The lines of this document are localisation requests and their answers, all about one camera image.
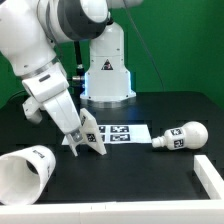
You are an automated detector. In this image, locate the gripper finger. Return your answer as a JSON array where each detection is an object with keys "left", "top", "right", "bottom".
[{"left": 65, "top": 130, "right": 83, "bottom": 156}]

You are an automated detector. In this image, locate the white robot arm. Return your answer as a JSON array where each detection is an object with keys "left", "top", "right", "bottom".
[{"left": 0, "top": 0, "right": 143, "bottom": 155}]

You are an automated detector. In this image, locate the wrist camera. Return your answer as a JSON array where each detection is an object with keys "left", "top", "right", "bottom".
[{"left": 22, "top": 97, "right": 42, "bottom": 124}]

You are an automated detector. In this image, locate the white lamp base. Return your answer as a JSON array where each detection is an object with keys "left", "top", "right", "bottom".
[{"left": 77, "top": 108, "right": 106, "bottom": 155}]

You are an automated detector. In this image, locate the black camera pole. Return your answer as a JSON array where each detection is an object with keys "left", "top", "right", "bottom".
[{"left": 73, "top": 41, "right": 85, "bottom": 92}]

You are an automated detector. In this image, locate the white lamp shade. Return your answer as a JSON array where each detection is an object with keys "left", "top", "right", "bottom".
[{"left": 0, "top": 145, "right": 56, "bottom": 205}]

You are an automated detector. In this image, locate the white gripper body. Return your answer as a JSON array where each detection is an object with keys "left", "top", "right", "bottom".
[{"left": 22, "top": 63, "right": 81, "bottom": 134}]

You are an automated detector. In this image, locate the white marker sheet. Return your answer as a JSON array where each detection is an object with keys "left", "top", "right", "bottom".
[{"left": 61, "top": 124, "right": 153, "bottom": 146}]

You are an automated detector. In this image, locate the white lamp bulb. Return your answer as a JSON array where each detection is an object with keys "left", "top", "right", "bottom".
[{"left": 152, "top": 121, "right": 208, "bottom": 150}]

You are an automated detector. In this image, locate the white frame wall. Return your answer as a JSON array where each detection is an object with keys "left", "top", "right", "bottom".
[{"left": 0, "top": 155, "right": 224, "bottom": 224}]

